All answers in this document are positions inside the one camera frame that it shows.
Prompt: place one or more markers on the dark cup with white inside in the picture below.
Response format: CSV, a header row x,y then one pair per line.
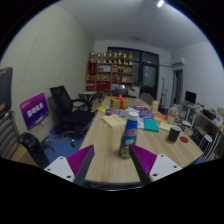
x,y
173,135

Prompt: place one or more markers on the yellow gift box red ribbon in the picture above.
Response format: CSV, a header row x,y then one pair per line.
x,y
119,102

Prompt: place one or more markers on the large kraft notebook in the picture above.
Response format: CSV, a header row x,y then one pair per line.
x,y
113,121

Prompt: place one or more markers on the black tripod stand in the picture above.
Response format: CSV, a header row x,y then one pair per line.
x,y
163,91

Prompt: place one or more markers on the orange book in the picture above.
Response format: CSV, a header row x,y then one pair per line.
x,y
160,117

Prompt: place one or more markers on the small standing kraft box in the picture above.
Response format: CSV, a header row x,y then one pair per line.
x,y
155,106

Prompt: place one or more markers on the white round stool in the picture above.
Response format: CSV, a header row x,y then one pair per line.
x,y
206,138

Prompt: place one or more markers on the black bag with tan trim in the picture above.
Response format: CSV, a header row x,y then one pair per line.
x,y
5,90

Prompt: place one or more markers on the pink packet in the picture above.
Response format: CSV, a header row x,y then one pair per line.
x,y
140,107

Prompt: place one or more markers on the beige booklet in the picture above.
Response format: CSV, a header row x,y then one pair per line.
x,y
165,126

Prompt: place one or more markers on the purple sign board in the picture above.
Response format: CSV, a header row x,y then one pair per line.
x,y
34,111

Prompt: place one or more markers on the wooden shelf unit with trophies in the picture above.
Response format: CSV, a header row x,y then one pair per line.
x,y
110,73

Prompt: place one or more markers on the cluttered side desk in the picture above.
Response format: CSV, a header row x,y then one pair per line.
x,y
203,118

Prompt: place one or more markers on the black computer monitor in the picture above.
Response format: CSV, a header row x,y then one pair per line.
x,y
191,96

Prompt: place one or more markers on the teal book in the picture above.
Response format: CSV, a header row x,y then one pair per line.
x,y
151,125

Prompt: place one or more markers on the blue brochure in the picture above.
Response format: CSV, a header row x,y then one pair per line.
x,y
146,115

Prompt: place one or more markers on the blue drink bottle white cap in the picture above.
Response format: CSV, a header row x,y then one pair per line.
x,y
129,133

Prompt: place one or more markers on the silver ribbed suitcase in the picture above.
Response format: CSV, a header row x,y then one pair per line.
x,y
8,136

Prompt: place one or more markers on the ceiling light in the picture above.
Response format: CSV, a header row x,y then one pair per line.
x,y
160,3

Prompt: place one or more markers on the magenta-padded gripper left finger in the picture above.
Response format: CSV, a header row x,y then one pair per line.
x,y
78,160

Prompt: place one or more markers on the black office chair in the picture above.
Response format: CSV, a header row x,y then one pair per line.
x,y
68,113

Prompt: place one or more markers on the white paper sheet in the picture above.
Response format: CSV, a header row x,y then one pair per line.
x,y
140,123

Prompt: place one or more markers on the dark glass door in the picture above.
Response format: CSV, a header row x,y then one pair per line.
x,y
148,73

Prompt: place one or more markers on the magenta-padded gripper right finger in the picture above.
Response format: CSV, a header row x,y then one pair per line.
x,y
145,158

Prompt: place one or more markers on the black trash bin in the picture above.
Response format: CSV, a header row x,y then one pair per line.
x,y
31,148

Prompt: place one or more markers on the white air conditioner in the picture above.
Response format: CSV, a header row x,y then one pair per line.
x,y
178,61

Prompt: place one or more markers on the small round white table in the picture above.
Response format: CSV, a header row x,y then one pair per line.
x,y
87,94

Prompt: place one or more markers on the flat round red coaster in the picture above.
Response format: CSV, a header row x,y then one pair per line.
x,y
184,139

